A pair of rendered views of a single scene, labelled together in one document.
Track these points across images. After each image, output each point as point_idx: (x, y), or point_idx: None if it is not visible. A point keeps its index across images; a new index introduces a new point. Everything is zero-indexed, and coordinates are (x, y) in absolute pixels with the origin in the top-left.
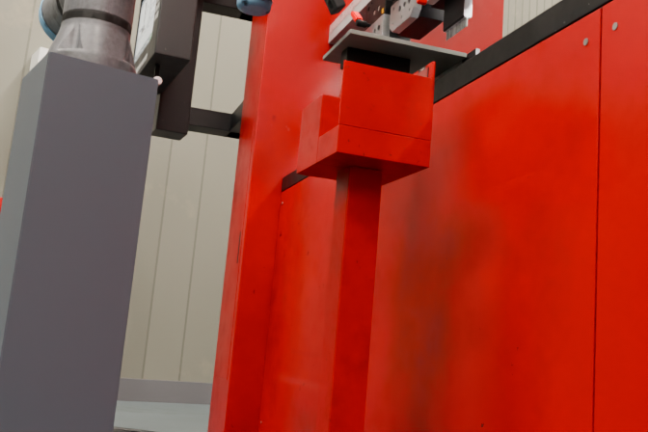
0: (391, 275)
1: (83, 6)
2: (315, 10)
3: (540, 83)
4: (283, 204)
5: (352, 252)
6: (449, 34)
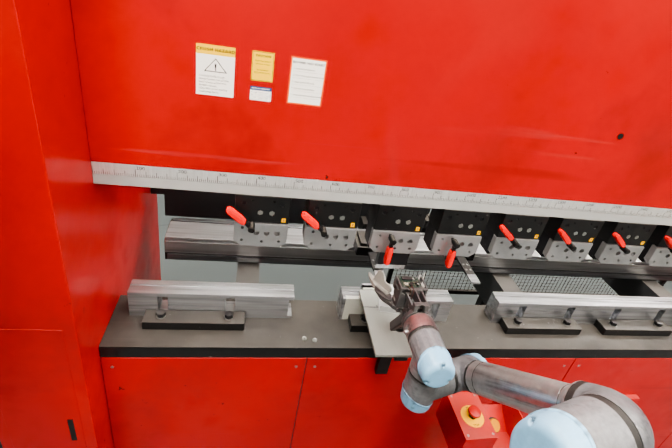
0: (385, 416)
1: None
2: (79, 154)
3: (535, 370)
4: (116, 368)
5: None
6: (380, 265)
